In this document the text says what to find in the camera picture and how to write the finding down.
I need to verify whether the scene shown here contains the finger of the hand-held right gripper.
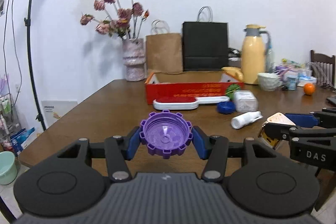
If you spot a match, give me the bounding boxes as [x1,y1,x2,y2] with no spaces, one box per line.
[285,108,336,129]
[262,122,301,146]

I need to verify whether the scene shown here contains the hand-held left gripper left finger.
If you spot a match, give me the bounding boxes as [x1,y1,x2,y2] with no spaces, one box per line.
[56,126,142,183]

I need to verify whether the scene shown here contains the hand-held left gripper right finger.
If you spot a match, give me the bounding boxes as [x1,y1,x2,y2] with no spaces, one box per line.
[192,126,277,183]

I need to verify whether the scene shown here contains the white power adapter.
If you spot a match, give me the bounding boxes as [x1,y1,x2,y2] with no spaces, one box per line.
[258,113,296,150]

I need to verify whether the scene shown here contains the purple toothed lid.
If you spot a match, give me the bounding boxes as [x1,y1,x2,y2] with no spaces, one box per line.
[139,110,193,159]

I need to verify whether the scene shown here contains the white spray bottle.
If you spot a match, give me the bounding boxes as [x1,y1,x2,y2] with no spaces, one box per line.
[231,111,264,130]

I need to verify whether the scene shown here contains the clear cotton swab box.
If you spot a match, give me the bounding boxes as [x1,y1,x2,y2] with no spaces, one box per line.
[233,90,258,113]

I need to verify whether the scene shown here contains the blue toothed lid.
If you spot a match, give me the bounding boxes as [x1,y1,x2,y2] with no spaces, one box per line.
[217,101,236,114]

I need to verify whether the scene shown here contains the white red lint brush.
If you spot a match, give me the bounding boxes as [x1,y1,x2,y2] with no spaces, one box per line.
[153,96,230,110]

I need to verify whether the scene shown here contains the red cardboard box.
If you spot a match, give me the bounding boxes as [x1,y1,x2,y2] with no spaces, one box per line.
[145,71,245,105]

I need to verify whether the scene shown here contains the orange fruit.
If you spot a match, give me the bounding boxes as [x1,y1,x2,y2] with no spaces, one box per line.
[304,83,316,96]

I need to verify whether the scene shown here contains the small blue white cup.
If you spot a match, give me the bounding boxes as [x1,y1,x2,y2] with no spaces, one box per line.
[286,76,298,91]

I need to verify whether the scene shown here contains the blue tissue pack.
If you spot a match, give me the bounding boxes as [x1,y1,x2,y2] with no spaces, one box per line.
[298,75,317,84]

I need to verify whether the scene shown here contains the white ribbed bowl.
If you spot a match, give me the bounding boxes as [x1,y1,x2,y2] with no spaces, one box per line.
[257,72,280,92]

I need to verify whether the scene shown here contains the purple packet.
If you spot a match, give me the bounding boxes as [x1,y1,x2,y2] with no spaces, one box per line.
[275,63,290,75]

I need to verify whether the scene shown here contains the dark wooden chair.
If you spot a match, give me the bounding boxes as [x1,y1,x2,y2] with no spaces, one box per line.
[310,49,336,88]

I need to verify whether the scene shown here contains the clear bottle blue cap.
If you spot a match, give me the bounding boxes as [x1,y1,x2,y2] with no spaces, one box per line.
[266,49,275,73]

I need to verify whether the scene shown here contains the yellow mug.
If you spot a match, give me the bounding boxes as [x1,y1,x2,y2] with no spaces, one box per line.
[221,67,245,82]

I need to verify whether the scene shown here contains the yellow thermos jug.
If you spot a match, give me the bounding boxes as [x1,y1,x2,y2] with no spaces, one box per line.
[241,24,271,85]

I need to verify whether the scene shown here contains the white flat panel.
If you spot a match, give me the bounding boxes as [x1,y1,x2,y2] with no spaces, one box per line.
[41,100,79,130]

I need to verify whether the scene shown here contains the pink mottled vase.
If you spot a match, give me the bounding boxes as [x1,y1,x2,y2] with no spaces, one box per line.
[122,38,146,82]

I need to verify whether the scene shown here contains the brown paper bag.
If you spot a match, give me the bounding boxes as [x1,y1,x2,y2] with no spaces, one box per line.
[146,20,183,74]

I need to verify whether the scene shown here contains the black paper bag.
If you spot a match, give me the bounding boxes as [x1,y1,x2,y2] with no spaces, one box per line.
[182,6,229,72]

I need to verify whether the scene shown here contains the blue white packets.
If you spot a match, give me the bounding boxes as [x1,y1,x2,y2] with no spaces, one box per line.
[10,127,36,153]

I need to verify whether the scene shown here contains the green bucket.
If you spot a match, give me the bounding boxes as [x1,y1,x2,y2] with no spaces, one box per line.
[0,151,18,186]

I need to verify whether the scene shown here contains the dried pink roses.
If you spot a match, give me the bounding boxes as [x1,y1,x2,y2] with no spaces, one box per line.
[80,0,150,39]

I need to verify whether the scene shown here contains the black light stand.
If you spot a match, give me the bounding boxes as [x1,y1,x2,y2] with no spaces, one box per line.
[24,0,47,131]

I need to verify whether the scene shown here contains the white charging cables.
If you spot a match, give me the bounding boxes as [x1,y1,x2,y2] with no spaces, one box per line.
[305,61,332,87]

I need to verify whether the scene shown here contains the metal wire rack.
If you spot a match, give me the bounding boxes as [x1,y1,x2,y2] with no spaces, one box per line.
[0,93,22,136]

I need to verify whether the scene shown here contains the black light cable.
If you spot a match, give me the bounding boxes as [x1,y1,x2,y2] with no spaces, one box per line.
[3,0,23,88]

